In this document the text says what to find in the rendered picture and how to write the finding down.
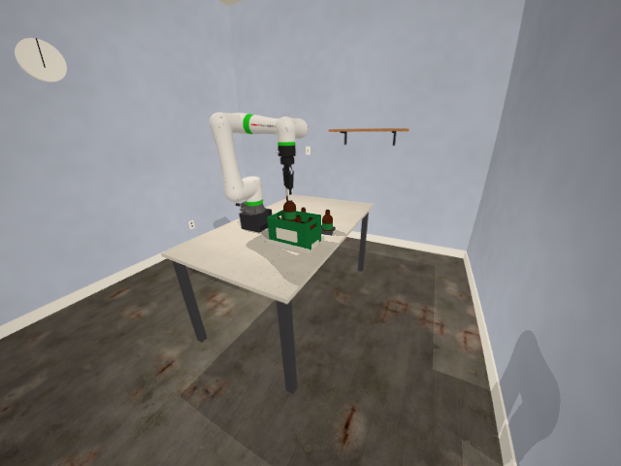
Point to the green bottle crate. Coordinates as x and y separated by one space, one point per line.
295 233

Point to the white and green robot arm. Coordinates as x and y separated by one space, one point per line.
250 189

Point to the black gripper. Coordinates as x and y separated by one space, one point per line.
288 181

